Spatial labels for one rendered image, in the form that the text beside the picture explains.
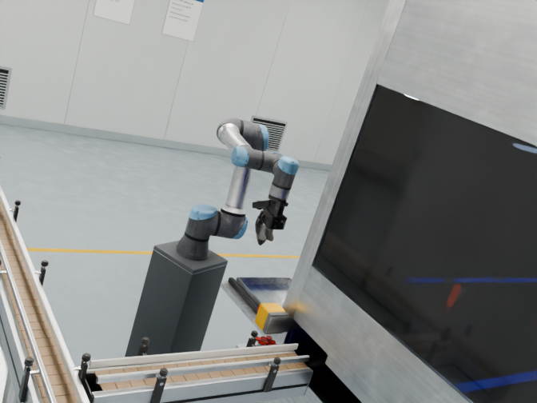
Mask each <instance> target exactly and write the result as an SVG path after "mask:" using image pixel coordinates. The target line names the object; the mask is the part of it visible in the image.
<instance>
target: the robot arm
mask: <svg viewBox="0 0 537 403"><path fill-rule="evenodd" d="M217 138H218V139H219V141H220V142H221V143H222V144H224V145H226V146H227V147H228V148H229V150H230V152H231V153H232V155H231V160H232V161H231V162H232V163H233V164H234V165H235V168H234V171H233V177H232V181H231V184H230V187H229V193H228V197H227V200H226V203H225V205H223V206H222V207H221V211H217V208H216V207H215V206H213V205H207V204H198V205H195V206H193V207H192V209H191V211H190V214H189V219H188V222H187V225H186V228H185V233H184V235H183V237H182V238H181V240H180V241H179V242H178V243H177V248H176V251H177V252H178V253H179V254H180V255H181V256H182V257H185V258H188V259H190V260H194V261H204V260H206V259H207V258H208V255H209V238H210V236H216V237H225V238H228V239H240V238H241V237H243V235H244V234H245V231H246V230H247V226H248V218H247V217H246V216H245V214H246V212H245V210H244V206H245V201H246V198H247V194H248V191H249V185H250V182H251V178H252V175H253V170H259V171H264V172H268V173H271V174H273V175H274V178H273V180H272V184H271V187H270V190H269V195H268V198H269V199H270V200H266V201H255V202H253V208H254V209H258V210H260V209H262V210H261V212H260V214H259V215H258V216H257V220H256V223H255V230H256V236H257V242H258V245H263V244H264V243H265V241H266V240H268V241H273V239H274V236H273V234H272V232H273V230H274V229H282V230H284V226H285V223H286V221H287V217H286V216H284V215H283V211H284V207H285V206H288V203H287V202H286V201H287V199H288V196H289V193H290V190H291V188H292V184H293V181H294V178H295V176H296V173H297V168H298V165H299V162H298V161H297V160H296V159H294V158H291V157H287V156H283V155H281V154H279V153H277V152H272V153H267V152H264V151H266V150H267V148H268V144H269V131H268V129H267V127H266V126H263V125H260V124H258V123H253V122H247V121H244V120H240V119H237V118H229V119H226V120H224V121H223V122H221V123H220V124H219V126H218V127H217ZM263 223H264V224H265V225H263Z"/></svg>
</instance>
